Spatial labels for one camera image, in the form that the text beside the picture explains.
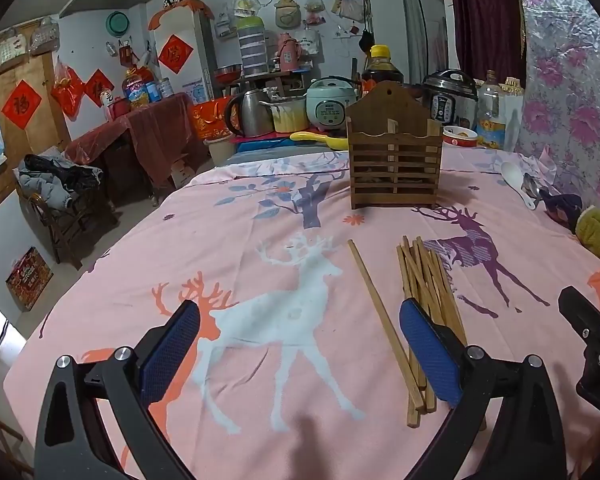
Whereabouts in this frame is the red and white bowl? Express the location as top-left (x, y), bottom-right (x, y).
top-left (442, 125), bottom-right (478, 148)

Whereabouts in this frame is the red diamond paper decoration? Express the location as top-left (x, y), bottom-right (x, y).
top-left (158, 35), bottom-right (195, 75)
top-left (83, 69), bottom-right (115, 107)
top-left (1, 79), bottom-right (43, 131)

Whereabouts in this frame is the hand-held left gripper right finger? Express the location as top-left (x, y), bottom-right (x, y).
top-left (399, 297), bottom-right (568, 480)

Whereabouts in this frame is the wooden chair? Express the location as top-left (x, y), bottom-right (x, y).
top-left (17, 180), bottom-right (121, 271)

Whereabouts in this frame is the metal spoon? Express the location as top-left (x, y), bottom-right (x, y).
top-left (522, 172), bottom-right (548, 201)

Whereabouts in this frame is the single wooden chopstick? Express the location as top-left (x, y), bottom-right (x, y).
top-left (347, 239), bottom-right (426, 409)

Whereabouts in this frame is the orange cloth cover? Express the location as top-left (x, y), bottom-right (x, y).
top-left (148, 0), bottom-right (215, 31)

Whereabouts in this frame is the red plastic bag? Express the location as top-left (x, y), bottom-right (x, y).
top-left (51, 57), bottom-right (86, 121)

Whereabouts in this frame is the floral plastic sheet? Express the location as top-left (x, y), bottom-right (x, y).
top-left (512, 0), bottom-right (600, 221)

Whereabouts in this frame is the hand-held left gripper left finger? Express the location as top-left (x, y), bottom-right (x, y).
top-left (34, 300), bottom-right (203, 480)

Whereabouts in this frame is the dark red curtain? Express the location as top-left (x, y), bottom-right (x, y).
top-left (445, 0), bottom-right (528, 83)

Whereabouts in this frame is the yellow cooking pot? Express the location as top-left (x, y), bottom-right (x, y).
top-left (260, 95), bottom-right (308, 133)

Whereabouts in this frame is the pale green rice cooker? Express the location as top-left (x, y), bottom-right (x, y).
top-left (306, 76), bottom-right (358, 133)

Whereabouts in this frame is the stacked grey food container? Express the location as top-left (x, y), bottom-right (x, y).
top-left (237, 16), bottom-right (268, 78)

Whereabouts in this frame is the red gift bag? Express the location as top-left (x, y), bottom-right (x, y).
top-left (189, 100), bottom-right (233, 141)

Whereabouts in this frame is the red printed box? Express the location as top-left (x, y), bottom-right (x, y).
top-left (5, 246), bottom-right (55, 311)

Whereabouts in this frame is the purple cloth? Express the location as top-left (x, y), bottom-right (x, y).
top-left (539, 187), bottom-right (583, 233)

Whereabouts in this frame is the beige bear-shaped jar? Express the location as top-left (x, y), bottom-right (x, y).
top-left (274, 0), bottom-right (301, 28)

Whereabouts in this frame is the white rice spoon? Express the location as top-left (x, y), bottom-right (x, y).
top-left (500, 161), bottom-right (543, 210)

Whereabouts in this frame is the pink thermos jug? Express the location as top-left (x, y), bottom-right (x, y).
top-left (275, 32), bottom-right (301, 73)

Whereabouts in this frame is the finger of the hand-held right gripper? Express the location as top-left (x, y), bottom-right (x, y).
top-left (558, 285), bottom-right (600, 343)

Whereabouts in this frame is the wooden door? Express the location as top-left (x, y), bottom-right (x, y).
top-left (0, 35), bottom-right (73, 218)

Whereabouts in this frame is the clear plastic oil bottle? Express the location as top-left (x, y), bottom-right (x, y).
top-left (475, 71), bottom-right (508, 150)

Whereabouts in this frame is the side table with red cloth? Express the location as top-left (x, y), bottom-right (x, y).
top-left (65, 92), bottom-right (201, 206)

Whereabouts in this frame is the black pressure cooker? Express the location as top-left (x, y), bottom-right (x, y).
top-left (422, 69), bottom-right (480, 128)

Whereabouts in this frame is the pile of dark clothes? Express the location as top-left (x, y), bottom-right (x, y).
top-left (15, 152), bottom-right (103, 211)

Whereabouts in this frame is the blue tray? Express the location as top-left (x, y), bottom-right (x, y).
top-left (235, 136), bottom-right (331, 153)

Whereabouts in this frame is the yellow plastic ladle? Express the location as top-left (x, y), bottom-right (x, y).
top-left (290, 131), bottom-right (348, 150)

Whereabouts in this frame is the white bucket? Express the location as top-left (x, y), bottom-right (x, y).
top-left (203, 135), bottom-right (238, 166)

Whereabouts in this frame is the dark yellow-capped sauce bottle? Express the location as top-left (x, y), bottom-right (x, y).
top-left (361, 45), bottom-right (406, 98)

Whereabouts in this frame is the stainless steel kettle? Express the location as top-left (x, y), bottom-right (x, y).
top-left (224, 89), bottom-right (276, 138)

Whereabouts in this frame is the pink deer print tablecloth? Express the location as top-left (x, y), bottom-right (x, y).
top-left (2, 150), bottom-right (600, 480)

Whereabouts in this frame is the pile of wooden chopsticks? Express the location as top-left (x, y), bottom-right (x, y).
top-left (396, 235), bottom-right (488, 428)

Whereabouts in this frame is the white refrigerator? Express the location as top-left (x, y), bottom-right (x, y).
top-left (147, 7), bottom-right (218, 103)

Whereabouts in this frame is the green plastic basin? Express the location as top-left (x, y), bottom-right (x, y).
top-left (105, 10), bottom-right (131, 35)

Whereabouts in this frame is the wooden slatted utensil holder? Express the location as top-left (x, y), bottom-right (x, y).
top-left (346, 82), bottom-right (443, 210)

